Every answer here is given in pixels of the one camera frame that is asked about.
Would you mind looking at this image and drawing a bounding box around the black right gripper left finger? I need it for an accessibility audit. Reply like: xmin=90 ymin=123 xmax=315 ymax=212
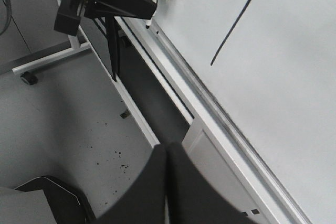
xmin=95 ymin=145 xmax=166 ymax=223

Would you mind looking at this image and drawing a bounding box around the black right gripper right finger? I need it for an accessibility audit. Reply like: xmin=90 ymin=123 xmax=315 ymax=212
xmin=166 ymin=143 xmax=254 ymax=223

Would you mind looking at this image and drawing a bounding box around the aluminium whiteboard tray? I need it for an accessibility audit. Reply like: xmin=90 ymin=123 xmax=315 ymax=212
xmin=119 ymin=18 xmax=310 ymax=223

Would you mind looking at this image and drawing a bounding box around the white whiteboard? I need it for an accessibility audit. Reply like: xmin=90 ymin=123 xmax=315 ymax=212
xmin=152 ymin=0 xmax=335 ymax=223

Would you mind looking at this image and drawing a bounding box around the black caster wheel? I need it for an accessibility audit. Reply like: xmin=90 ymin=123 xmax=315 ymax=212
xmin=20 ymin=71 xmax=38 ymax=86

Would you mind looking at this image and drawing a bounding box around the white metal stand frame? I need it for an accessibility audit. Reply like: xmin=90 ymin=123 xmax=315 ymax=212
xmin=11 ymin=16 xmax=284 ymax=224

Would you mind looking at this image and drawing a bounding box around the black cable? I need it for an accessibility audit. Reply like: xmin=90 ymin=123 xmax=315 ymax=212
xmin=0 ymin=0 xmax=16 ymax=36

